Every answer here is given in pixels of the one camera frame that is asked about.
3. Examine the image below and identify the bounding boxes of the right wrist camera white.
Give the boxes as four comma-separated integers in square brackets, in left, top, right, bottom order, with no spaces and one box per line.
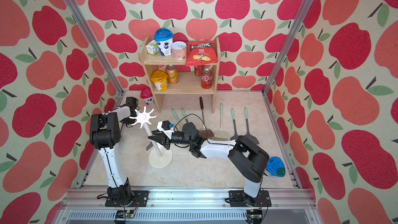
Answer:
[157,120,174,140]

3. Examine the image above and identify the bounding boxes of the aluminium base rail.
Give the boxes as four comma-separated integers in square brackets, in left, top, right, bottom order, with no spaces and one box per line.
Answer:
[50,186,322,224]

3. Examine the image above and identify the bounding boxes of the wooden two-tier shelf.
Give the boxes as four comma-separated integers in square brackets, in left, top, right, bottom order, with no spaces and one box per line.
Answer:
[138,36,221,112]

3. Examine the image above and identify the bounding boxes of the yellow mango cup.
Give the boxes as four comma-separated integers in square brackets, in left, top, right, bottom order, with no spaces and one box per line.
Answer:
[151,69,168,92]

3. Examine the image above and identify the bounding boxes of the white utensil rack stand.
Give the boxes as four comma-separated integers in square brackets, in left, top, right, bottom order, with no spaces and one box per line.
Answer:
[129,106,174,169]

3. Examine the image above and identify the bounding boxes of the red cola can back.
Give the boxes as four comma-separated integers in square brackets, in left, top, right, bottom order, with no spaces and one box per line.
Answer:
[194,65,204,76]

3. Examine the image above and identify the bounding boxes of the cream spoon green handle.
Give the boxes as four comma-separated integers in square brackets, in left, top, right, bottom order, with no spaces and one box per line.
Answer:
[214,103,230,141]

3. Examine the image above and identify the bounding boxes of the red cola can front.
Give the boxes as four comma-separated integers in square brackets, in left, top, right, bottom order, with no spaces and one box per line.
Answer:
[201,68,212,89]

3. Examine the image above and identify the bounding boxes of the orange soda can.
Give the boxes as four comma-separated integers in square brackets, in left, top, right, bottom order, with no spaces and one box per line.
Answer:
[166,65,178,85]

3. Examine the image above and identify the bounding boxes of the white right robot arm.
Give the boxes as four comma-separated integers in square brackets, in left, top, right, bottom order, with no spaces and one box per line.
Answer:
[148,120,271,207]

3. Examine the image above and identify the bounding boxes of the small white green carton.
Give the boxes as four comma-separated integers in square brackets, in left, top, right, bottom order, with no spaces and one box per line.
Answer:
[146,40,160,55]

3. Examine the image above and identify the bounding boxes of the grey turner green handle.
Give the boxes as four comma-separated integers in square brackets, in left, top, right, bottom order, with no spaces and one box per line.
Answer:
[230,108,238,140]

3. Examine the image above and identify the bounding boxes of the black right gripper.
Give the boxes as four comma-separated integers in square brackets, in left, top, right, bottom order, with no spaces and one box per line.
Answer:
[151,128,194,149]

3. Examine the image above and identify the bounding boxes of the pink tin can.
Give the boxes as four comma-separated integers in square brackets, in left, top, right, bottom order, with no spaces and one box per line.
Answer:
[172,41,187,60]

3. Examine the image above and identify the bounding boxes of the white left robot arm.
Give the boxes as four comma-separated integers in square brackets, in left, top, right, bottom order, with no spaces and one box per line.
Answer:
[89,97,138,207]

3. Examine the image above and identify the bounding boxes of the red chips bag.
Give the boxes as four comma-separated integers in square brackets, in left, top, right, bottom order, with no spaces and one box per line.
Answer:
[186,41,218,66]

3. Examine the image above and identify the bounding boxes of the grey slotted spatula green handle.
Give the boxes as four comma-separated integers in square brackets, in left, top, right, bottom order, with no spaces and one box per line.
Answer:
[242,107,260,145]

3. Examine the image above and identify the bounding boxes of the aluminium frame post left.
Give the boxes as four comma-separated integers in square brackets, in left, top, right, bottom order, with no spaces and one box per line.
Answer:
[64,0,125,96]

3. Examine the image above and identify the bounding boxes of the aluminium frame post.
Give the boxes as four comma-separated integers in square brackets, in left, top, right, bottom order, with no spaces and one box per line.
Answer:
[64,0,125,96]
[262,0,314,99]

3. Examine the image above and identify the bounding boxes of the red cola can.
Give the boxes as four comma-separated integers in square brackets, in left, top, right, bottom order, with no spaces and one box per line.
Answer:
[194,65,204,76]
[201,68,212,89]

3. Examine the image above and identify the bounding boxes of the steel spoon dark wooden handle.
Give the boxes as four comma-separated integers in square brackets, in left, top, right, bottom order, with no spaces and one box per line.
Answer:
[199,96,214,139]

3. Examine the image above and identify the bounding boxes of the blue lid yogurt cup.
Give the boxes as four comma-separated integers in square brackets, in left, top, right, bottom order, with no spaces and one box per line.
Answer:
[154,28,174,56]

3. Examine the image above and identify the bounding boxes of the aluminium frame post right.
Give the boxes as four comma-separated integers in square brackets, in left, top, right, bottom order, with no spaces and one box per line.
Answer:
[262,0,314,99]

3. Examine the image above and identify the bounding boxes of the red lid small cup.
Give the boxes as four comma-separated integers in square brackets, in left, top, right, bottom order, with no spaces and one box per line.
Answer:
[140,88,154,105]

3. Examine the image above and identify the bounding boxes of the blue lid cup on floor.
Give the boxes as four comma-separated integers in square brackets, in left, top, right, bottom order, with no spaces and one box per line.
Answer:
[265,157,286,177]

